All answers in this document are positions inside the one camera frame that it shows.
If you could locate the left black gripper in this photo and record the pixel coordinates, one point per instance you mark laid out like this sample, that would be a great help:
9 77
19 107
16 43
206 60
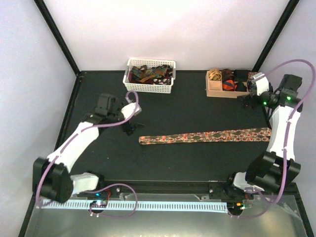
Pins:
130 131

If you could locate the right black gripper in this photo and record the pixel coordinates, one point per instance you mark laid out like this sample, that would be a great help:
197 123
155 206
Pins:
255 104

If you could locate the paisley patterned necktie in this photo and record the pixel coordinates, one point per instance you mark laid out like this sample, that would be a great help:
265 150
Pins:
240 135

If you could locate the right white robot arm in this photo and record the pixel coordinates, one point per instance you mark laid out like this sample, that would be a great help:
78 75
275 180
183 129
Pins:
275 167

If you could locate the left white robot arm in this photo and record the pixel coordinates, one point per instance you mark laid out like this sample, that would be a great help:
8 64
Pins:
52 177

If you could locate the pile of ties in basket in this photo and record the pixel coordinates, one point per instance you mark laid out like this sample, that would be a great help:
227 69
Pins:
159 75

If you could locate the black rolled tie front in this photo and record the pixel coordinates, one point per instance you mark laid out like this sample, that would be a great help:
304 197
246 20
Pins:
240 87

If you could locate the black rolled tie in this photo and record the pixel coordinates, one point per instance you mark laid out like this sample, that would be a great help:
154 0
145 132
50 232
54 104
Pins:
240 87
241 75

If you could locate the blue patterned rolled tie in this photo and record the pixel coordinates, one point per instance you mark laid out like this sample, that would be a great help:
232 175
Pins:
251 85

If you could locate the orange blue rolled tie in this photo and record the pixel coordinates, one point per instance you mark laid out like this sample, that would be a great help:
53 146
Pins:
228 85

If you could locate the brown patterned rolled tie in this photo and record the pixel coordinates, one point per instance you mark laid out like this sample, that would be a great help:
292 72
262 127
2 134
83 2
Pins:
250 74

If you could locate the wooden compartment tray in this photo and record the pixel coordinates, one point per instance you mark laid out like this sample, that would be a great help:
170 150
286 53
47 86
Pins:
214 89

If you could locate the dark red rolled tie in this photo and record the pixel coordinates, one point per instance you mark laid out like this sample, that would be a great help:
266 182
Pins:
227 74

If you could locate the white plastic basket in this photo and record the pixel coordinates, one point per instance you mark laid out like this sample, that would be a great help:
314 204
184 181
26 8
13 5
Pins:
166 89

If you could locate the clear acrylic sheet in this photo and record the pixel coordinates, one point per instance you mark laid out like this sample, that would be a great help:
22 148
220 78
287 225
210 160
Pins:
257 219

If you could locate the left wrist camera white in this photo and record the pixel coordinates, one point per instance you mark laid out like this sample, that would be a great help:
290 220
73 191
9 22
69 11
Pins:
131 110

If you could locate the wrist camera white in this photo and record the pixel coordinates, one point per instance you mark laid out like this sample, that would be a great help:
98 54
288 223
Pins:
131 110
262 83

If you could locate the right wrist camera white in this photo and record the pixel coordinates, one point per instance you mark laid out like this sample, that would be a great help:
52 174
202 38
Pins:
262 83

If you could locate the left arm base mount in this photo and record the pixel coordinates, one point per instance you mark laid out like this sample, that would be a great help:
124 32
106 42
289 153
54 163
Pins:
102 190

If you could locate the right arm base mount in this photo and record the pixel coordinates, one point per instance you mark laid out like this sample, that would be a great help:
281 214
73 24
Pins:
225 191

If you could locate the white slotted cable duct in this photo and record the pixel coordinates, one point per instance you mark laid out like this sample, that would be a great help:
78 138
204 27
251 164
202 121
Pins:
118 205

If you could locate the right black frame post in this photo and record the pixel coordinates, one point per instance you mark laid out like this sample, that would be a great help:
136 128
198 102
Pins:
285 16

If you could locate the black frame post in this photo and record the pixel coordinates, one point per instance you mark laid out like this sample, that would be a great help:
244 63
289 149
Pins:
57 35
285 16

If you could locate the left black frame post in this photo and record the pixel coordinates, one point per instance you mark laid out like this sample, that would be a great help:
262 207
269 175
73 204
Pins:
57 35

